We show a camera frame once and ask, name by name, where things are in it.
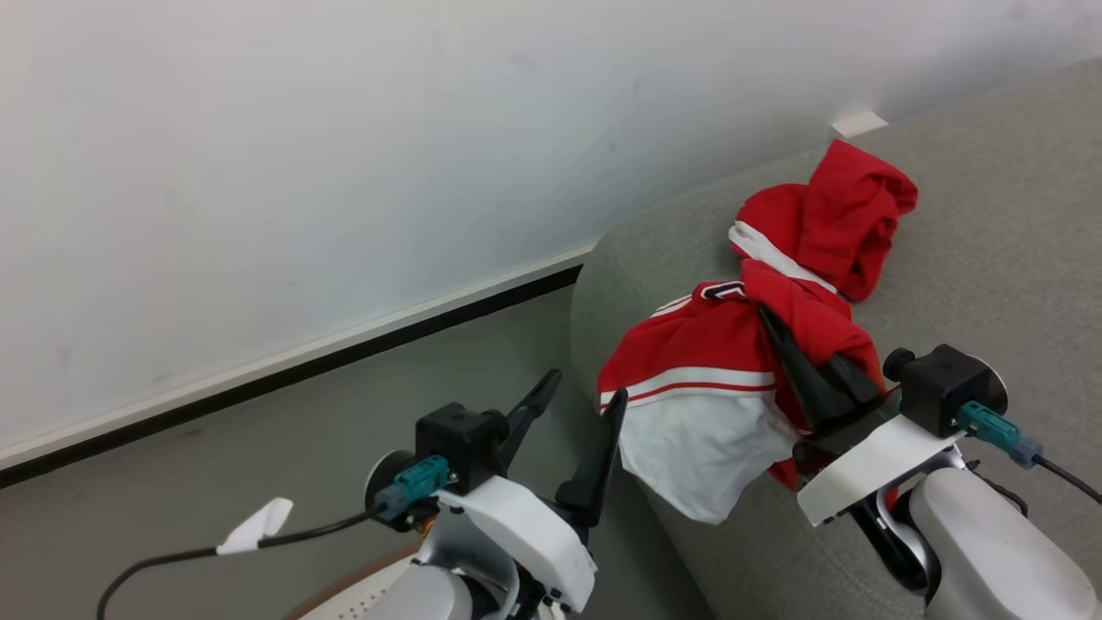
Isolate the white wall trunking strip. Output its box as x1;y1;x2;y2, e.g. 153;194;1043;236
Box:
0;244;597;470

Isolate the red and white jersey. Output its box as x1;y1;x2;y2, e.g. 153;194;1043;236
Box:
597;139;919;526

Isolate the white cable tag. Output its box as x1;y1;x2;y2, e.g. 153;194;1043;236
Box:
215;498;294;556

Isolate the white wall trunking box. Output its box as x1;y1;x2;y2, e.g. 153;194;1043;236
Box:
830;110;888;140

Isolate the white laundry basket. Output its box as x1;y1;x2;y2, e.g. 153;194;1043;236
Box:
282;549;431;620

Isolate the black skirting strip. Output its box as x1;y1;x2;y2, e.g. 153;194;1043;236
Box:
0;265;585;490

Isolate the black left camera cable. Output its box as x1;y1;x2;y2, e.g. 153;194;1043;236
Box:
96;456;453;620

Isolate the black camera cable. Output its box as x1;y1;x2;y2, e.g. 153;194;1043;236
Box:
958;400;1102;505
96;456;453;620

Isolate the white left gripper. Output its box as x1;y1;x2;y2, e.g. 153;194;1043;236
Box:
413;369;629;620

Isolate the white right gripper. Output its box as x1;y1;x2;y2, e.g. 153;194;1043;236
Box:
758;305;967;528

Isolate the grey fabric sofa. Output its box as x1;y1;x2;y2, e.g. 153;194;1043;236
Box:
570;59;1102;620

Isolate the black right camera cable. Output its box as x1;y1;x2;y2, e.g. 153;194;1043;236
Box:
958;400;1102;505

